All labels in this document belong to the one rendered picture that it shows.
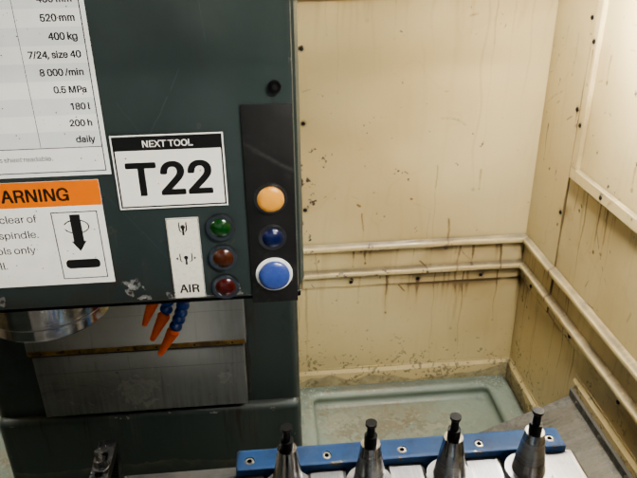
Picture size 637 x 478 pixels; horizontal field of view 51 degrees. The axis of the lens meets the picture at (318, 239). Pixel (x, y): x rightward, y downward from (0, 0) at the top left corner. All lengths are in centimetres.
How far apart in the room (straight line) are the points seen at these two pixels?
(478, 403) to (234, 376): 85
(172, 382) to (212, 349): 13
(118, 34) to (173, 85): 6
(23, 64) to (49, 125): 5
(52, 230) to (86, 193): 5
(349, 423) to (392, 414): 13
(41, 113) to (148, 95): 9
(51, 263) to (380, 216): 123
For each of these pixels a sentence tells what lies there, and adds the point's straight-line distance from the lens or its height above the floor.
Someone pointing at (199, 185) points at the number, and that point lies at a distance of 61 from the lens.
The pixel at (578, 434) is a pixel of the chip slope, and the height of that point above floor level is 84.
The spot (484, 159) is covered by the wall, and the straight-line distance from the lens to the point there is 180.
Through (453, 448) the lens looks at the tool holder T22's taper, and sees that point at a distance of 92.
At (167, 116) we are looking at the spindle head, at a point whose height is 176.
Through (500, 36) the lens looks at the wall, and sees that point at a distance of 172.
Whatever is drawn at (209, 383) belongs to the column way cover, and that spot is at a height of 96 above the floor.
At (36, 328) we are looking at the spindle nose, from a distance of 87.
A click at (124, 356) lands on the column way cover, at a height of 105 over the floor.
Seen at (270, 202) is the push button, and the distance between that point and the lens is 61.
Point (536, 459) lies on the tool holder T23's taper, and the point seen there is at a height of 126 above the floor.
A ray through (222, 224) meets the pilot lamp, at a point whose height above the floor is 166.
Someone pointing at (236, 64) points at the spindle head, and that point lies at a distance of 58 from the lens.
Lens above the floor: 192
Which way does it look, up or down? 26 degrees down
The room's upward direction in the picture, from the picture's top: 1 degrees counter-clockwise
